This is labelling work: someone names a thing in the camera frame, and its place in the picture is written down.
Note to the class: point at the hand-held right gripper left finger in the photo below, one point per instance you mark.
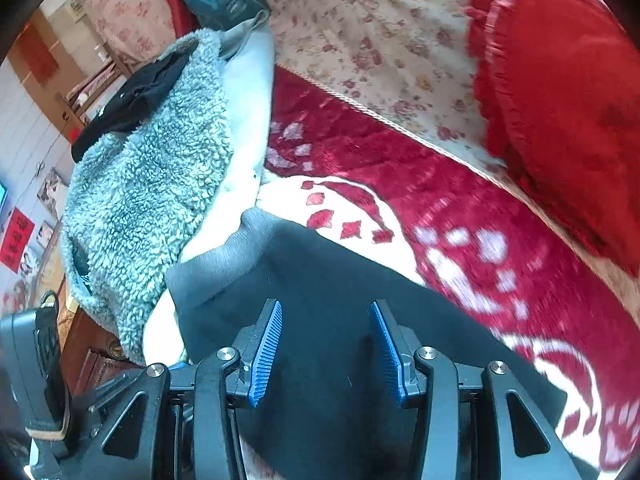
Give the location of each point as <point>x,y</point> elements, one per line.
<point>265,355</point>

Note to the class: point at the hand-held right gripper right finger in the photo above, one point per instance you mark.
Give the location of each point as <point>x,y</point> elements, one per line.
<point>387,355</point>

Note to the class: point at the black pants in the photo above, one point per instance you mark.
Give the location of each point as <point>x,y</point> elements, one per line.
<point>325,285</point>

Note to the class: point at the wooden cabinet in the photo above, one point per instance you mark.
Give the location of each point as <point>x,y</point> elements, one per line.
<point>95,350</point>

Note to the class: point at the red and white plush blanket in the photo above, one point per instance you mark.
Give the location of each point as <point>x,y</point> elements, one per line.
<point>450,200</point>

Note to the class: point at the grey fleece jacket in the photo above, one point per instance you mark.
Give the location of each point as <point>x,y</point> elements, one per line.
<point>145,195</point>

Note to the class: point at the small black cloth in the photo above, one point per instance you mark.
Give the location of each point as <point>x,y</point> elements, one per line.
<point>135,95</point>

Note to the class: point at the red heart-shaped frilled cushion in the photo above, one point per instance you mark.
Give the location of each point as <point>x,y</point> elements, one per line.
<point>565,100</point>

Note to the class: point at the floral beige sofa cover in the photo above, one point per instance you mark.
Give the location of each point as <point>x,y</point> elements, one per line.
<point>380,25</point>

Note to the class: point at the floral cushioned chair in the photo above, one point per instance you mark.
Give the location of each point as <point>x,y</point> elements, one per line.
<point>130,5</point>

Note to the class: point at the red paper wall decoration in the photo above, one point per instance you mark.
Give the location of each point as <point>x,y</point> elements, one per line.
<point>15,240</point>

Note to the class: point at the wall poster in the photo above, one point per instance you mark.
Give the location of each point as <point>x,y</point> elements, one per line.
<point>50,187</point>

